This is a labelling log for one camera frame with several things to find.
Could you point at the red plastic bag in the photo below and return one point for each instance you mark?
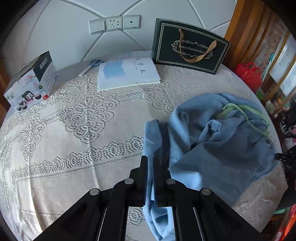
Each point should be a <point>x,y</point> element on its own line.
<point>250,74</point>

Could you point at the white wall power socket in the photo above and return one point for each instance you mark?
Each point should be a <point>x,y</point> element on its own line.
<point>114,23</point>

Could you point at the dark green gift bag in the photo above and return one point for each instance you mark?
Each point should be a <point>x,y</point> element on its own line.
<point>184,45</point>

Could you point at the white booklet with blue picture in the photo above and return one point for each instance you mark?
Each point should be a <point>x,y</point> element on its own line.
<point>127,72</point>

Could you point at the blue garment with green drawstring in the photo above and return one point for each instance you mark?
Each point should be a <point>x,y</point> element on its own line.
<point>215,141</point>

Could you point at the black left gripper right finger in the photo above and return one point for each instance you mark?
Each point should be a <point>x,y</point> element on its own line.
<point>199,215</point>

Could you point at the white wall switch panel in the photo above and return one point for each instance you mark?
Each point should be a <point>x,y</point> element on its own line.
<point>97,26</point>

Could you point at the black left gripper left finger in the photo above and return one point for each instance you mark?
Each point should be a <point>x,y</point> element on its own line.
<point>101,215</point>

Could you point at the blue handled scissors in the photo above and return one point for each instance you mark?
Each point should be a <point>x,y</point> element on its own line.
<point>93,63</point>

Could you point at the cream lace tablecloth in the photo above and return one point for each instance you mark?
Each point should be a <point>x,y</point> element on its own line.
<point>81,138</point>

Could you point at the white teapot set box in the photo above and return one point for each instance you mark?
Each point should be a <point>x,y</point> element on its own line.
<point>32,84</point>

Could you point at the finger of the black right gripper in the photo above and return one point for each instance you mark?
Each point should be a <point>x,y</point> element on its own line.
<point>288,158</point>

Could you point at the white wall coax outlet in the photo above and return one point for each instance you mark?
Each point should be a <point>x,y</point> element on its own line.
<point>131,22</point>

